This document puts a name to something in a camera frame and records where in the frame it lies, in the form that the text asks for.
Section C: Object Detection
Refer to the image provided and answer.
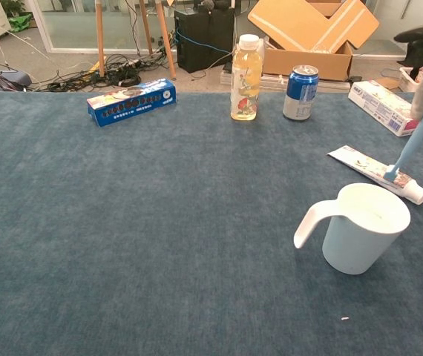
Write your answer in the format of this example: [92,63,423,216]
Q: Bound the green bag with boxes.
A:
[7,13,33,33]

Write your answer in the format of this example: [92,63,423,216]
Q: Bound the blue cookie box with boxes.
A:
[86,78,177,128]

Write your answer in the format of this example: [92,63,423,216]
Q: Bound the light blue toothbrush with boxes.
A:
[383,90,423,183]

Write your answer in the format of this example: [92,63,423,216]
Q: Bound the open cardboard box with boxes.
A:
[247,0,380,82]

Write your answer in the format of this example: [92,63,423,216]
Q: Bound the white cup with handle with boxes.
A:
[293,182,412,276]

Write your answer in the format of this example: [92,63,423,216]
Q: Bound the black computer tower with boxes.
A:
[174,7,237,74]

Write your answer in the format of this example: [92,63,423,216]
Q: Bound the wooden easel leg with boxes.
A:
[138,0,154,56]
[154,0,177,80]
[95,0,107,78]

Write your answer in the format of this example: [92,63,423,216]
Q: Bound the white plastic basket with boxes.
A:
[399,66,423,93]

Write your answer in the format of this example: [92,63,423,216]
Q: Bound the yellow drink bottle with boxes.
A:
[229,33,265,122]

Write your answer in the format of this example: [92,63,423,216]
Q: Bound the floral toothpaste tube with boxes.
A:
[326,145,423,205]

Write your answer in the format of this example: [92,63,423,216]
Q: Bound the white floral box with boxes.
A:
[347,79,422,137]

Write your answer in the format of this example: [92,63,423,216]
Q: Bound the blue grey machine base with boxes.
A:
[0,31,33,93]

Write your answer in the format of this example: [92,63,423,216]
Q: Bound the blue table mat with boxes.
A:
[0,90,423,356]

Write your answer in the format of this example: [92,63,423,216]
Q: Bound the floor cable tangle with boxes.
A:
[33,53,177,93]

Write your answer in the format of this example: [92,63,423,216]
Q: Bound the blue soda can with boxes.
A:
[282,65,320,121]

